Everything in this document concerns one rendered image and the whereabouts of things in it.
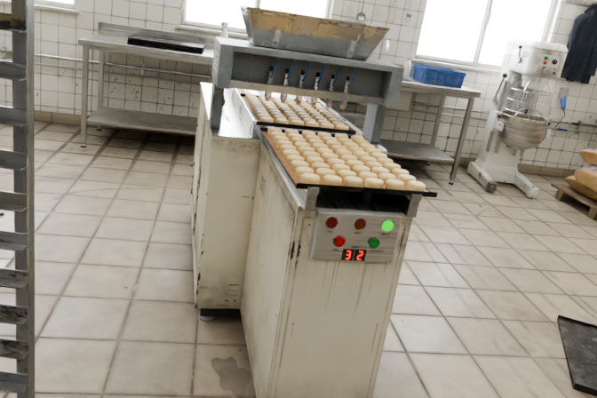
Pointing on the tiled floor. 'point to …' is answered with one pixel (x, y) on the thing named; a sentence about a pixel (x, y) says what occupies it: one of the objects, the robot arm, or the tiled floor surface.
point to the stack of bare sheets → (580, 353)
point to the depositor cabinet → (223, 205)
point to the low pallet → (576, 198)
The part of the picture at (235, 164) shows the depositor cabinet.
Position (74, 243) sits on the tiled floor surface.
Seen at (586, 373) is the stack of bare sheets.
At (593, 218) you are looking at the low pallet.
